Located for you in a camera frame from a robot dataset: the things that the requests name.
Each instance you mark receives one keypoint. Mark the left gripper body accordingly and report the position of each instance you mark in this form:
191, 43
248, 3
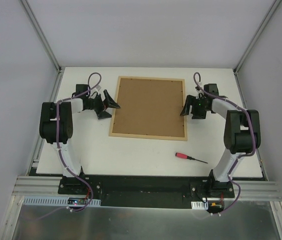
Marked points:
101, 105

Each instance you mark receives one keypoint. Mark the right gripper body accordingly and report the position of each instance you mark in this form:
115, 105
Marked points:
194, 108

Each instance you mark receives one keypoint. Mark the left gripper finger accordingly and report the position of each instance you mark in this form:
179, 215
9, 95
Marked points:
103, 114
109, 102

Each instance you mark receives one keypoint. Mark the wooden picture frame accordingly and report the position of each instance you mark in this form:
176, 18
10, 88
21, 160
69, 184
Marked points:
150, 109

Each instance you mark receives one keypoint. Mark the red handled screwdriver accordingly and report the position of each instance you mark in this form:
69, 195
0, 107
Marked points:
184, 156

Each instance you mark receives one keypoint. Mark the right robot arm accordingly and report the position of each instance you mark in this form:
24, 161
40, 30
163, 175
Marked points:
241, 135

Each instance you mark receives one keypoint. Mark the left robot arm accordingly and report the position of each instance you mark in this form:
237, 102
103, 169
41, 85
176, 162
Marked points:
56, 126

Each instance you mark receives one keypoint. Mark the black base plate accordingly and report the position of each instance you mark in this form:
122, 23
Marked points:
165, 192

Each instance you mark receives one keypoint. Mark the right white cable duct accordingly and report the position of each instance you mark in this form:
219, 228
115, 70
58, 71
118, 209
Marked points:
199, 205

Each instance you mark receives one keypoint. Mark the white cable duct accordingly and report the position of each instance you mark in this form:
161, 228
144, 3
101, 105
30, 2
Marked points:
76, 202
199, 205

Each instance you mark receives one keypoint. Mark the left aluminium corner post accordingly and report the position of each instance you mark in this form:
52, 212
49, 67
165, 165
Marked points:
40, 34

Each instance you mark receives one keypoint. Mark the aluminium corner post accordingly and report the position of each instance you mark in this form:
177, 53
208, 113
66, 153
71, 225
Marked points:
262, 26
40, 34

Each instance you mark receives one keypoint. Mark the aluminium rail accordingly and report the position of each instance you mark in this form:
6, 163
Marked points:
36, 186

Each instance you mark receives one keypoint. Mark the left white cable duct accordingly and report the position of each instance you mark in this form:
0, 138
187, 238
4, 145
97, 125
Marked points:
76, 202

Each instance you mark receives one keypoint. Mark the right aluminium corner post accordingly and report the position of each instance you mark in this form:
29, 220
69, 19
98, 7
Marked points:
262, 26

